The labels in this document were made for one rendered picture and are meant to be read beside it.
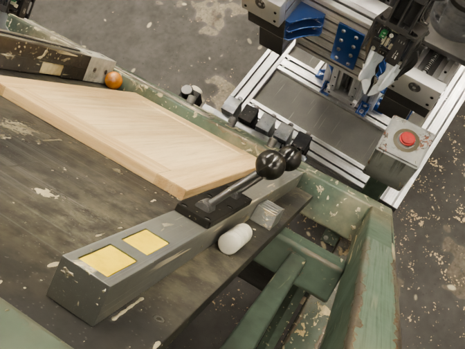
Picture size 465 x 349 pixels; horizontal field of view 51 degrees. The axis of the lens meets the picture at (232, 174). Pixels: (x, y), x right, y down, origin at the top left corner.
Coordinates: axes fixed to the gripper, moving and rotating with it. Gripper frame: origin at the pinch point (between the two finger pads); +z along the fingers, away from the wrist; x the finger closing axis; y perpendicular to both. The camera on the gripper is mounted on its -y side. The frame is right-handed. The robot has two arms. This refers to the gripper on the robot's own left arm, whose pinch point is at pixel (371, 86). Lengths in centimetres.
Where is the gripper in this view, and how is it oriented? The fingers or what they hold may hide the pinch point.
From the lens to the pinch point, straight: 90.6
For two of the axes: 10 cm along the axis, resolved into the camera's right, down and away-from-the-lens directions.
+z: -2.5, 6.8, 6.8
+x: 8.0, 5.5, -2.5
